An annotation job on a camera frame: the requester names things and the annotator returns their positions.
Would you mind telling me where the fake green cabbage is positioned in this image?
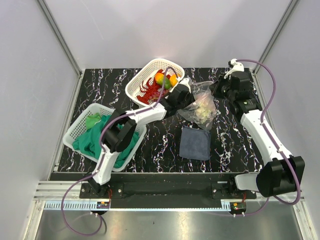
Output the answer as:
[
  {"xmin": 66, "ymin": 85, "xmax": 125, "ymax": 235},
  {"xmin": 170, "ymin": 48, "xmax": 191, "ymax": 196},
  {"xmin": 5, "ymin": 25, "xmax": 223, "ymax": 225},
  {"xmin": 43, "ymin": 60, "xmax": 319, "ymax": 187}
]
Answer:
[{"xmin": 195, "ymin": 100, "xmax": 217, "ymax": 124}]

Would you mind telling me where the fake mango orange green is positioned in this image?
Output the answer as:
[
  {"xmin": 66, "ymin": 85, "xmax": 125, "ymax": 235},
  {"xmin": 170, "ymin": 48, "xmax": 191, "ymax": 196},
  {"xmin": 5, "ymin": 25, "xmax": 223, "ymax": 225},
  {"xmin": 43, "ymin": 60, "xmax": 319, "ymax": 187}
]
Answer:
[{"xmin": 154, "ymin": 72, "xmax": 172, "ymax": 90}]

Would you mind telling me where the red fake lobster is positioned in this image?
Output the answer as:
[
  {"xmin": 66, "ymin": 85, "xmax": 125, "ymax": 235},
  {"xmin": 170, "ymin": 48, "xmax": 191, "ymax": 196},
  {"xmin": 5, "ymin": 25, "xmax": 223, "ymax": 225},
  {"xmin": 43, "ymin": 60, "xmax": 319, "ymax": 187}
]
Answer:
[{"xmin": 136, "ymin": 70, "xmax": 175, "ymax": 105}]

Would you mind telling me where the folded dark blue towel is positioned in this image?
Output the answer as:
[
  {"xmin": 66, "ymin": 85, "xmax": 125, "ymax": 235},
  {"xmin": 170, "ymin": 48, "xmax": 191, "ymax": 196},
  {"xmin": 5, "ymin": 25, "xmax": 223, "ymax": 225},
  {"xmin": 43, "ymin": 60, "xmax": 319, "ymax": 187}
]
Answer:
[{"xmin": 179, "ymin": 126, "xmax": 211, "ymax": 161}]

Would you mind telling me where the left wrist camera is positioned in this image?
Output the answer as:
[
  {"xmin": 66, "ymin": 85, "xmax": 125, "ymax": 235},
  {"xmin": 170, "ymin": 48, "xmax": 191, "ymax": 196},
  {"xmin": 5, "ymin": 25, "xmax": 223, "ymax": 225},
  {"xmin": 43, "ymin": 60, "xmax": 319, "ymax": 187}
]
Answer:
[{"xmin": 178, "ymin": 77, "xmax": 193, "ymax": 88}]

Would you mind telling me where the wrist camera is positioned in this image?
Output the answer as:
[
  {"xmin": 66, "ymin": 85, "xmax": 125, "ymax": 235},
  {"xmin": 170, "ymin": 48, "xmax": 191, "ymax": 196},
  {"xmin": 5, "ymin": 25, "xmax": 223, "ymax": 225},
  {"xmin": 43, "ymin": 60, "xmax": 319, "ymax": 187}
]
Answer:
[
  {"xmin": 178, "ymin": 77, "xmax": 193, "ymax": 88},
  {"xmin": 224, "ymin": 58, "xmax": 245, "ymax": 79}
]

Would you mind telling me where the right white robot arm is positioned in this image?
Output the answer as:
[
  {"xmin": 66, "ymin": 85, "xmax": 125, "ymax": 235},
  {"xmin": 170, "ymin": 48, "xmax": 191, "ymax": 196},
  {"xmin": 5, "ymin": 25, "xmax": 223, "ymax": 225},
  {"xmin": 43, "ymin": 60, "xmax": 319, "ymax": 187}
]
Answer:
[{"xmin": 209, "ymin": 71, "xmax": 305, "ymax": 199}]

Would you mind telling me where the green cloth garment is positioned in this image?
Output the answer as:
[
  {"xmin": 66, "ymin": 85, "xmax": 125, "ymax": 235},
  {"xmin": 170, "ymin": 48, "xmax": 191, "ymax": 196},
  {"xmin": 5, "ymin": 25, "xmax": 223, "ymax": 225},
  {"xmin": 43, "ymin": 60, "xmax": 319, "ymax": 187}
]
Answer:
[{"xmin": 72, "ymin": 113, "xmax": 140, "ymax": 169}]

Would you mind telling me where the clear zip top bag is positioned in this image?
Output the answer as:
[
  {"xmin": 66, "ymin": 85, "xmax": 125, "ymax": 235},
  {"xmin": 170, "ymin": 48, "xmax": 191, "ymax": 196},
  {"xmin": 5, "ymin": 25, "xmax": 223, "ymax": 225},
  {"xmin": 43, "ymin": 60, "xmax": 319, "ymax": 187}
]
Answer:
[{"xmin": 177, "ymin": 78, "xmax": 219, "ymax": 131}]

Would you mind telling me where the white oval perforated basket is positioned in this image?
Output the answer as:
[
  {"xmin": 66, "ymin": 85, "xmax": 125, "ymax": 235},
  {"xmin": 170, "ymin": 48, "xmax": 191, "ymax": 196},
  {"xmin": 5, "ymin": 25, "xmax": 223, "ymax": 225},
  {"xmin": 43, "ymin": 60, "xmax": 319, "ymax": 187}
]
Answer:
[{"xmin": 125, "ymin": 58, "xmax": 185, "ymax": 107}]

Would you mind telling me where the fake orange fruit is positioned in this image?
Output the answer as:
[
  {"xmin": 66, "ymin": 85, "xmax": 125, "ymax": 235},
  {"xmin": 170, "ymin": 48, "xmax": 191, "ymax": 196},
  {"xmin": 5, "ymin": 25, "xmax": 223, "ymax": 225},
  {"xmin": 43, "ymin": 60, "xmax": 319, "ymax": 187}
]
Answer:
[{"xmin": 169, "ymin": 75, "xmax": 178, "ymax": 87}]

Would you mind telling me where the right aluminium frame rail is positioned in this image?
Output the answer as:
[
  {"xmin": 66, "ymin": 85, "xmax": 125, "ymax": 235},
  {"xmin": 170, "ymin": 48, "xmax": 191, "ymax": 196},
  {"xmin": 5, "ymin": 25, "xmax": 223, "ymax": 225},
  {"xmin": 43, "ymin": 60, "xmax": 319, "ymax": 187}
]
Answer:
[{"xmin": 258, "ymin": 0, "xmax": 300, "ymax": 64}]

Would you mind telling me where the black marble pattern mat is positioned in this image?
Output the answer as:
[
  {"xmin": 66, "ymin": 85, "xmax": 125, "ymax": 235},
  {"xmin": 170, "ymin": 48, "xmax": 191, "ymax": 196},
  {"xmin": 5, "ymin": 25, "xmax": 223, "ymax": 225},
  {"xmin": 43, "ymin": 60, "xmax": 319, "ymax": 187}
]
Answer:
[{"xmin": 58, "ymin": 68, "xmax": 264, "ymax": 173}]

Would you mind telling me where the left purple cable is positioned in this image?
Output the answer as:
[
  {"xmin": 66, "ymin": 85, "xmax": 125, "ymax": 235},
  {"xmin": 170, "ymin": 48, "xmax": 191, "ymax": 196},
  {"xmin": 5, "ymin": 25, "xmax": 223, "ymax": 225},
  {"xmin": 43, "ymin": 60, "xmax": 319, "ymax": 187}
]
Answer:
[{"xmin": 61, "ymin": 66, "xmax": 182, "ymax": 236}]

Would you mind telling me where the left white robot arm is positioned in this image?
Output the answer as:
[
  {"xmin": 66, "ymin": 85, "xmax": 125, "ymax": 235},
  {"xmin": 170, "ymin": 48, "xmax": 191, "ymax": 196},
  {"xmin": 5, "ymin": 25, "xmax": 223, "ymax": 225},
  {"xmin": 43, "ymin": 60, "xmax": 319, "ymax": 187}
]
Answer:
[{"xmin": 88, "ymin": 82, "xmax": 195, "ymax": 198}]

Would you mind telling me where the aluminium frame rail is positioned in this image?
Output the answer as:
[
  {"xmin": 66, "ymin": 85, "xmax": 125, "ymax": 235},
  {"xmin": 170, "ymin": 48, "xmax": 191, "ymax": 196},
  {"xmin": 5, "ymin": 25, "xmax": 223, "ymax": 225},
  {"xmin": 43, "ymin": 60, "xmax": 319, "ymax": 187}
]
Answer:
[
  {"xmin": 258, "ymin": 0, "xmax": 300, "ymax": 64},
  {"xmin": 36, "ymin": 0, "xmax": 85, "ymax": 77}
]

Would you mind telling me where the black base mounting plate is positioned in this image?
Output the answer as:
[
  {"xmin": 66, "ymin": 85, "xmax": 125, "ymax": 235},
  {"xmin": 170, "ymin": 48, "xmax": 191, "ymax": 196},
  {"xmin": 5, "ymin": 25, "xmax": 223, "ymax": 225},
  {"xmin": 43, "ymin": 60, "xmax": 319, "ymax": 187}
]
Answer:
[{"xmin": 79, "ymin": 181, "xmax": 256, "ymax": 200}]

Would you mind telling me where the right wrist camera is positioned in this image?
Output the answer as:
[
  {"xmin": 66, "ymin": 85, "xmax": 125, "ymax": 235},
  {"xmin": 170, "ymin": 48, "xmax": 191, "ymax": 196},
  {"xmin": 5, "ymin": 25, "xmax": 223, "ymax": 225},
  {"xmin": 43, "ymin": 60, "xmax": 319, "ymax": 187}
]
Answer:
[{"xmin": 224, "ymin": 58, "xmax": 245, "ymax": 79}]

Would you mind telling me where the white rectangular laundry basket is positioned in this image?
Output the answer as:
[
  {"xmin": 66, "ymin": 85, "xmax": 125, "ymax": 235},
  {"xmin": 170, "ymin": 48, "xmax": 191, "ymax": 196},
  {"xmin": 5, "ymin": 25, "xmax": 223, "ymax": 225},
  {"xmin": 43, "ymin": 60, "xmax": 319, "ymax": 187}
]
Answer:
[{"xmin": 63, "ymin": 103, "xmax": 147, "ymax": 172}]

